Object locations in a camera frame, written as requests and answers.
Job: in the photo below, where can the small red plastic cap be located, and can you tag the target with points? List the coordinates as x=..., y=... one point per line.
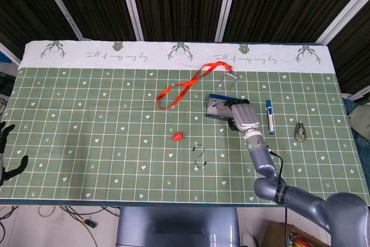
x=177, y=136

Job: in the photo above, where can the small bronze figurine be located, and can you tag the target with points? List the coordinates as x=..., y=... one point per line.
x=300, y=132

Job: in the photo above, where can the black equipment box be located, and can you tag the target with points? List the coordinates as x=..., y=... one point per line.
x=5, y=83

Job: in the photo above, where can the blue denim cloth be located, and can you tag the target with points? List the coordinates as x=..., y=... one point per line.
x=362, y=154

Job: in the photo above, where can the blue grey folding glasses case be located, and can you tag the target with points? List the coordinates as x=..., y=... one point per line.
x=211, y=114

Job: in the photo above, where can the clear badge holder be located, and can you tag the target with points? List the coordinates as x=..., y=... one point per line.
x=227, y=83

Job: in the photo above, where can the thin frame eyeglasses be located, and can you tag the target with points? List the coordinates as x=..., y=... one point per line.
x=221, y=107

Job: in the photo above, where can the white partition post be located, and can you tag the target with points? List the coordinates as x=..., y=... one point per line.
x=57, y=1
x=344, y=18
x=227, y=7
x=131, y=7

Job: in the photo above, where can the olive fabric bag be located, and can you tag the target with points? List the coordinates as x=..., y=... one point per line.
x=361, y=122

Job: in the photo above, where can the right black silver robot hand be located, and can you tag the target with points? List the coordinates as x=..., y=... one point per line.
x=245, y=118

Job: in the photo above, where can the brown cardboard box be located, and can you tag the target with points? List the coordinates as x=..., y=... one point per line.
x=274, y=234

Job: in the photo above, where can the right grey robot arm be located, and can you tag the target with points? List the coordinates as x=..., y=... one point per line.
x=263, y=160

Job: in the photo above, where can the grey blue robot torso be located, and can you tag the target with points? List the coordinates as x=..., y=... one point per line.
x=179, y=226

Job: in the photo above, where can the black plug connector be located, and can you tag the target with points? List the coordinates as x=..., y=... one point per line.
x=89, y=224

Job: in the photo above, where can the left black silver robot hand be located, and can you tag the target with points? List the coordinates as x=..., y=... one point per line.
x=2, y=144

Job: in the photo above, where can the green grid tablecloth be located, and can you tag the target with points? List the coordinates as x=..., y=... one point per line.
x=86, y=128

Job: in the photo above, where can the metal S hook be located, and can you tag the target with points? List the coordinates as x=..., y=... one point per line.
x=203, y=151

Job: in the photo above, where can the blue white marker pen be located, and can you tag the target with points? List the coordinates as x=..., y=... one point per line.
x=270, y=117

